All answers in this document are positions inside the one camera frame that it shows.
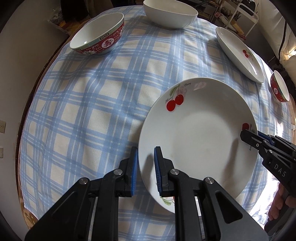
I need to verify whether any large red patterned bowl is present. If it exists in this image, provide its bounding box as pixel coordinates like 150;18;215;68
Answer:
70;13;125;55

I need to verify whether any small red patterned bowl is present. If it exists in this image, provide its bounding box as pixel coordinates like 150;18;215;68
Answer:
270;70;290;103

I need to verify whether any small white cherry plate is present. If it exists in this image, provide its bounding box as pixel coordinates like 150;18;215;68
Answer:
216;27;264;83

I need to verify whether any large white cherry plate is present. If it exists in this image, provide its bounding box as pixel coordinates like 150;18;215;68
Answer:
138;78;258;212

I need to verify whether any blue plaid tablecloth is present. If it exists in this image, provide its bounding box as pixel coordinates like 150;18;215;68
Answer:
20;4;293;241

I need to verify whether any person's right hand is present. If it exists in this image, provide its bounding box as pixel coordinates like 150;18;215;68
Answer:
268;183;296;220

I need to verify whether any white wall socket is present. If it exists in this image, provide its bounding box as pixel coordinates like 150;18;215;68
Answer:
0;120;6;133

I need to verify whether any large plain white bowl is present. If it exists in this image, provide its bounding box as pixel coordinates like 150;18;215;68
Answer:
143;0;198;29

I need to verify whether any cream white sofa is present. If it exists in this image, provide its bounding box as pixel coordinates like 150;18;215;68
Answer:
257;0;295;82

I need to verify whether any white metal utility cart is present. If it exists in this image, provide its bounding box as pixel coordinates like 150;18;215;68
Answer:
223;1;260;38

